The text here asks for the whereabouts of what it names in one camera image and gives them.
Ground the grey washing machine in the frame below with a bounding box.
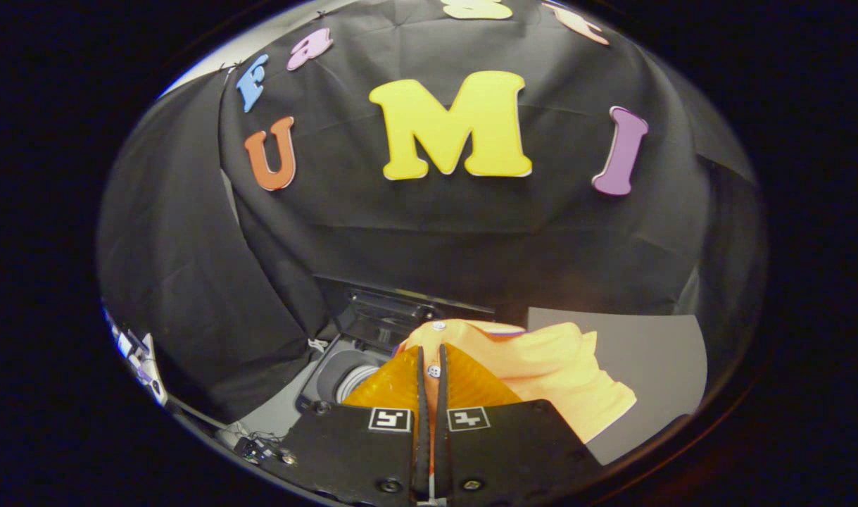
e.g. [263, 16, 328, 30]
[295, 275, 500, 425]

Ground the grey cabinet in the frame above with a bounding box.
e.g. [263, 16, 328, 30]
[527, 308, 709, 466]

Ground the white blue equipment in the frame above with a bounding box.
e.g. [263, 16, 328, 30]
[103, 306, 170, 408]

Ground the black backdrop cloth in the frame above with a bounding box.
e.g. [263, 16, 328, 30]
[96, 0, 767, 423]

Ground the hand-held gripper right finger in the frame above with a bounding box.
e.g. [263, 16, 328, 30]
[433, 344, 605, 503]

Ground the dark glass washing machine lid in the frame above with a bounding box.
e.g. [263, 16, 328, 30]
[315, 275, 497, 353]

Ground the yellow polo shirt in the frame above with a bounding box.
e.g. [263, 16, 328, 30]
[393, 318, 638, 445]

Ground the black cable bundle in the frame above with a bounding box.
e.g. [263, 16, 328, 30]
[233, 430, 290, 465]

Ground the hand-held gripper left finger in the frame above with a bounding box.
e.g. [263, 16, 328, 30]
[277, 345, 431, 504]

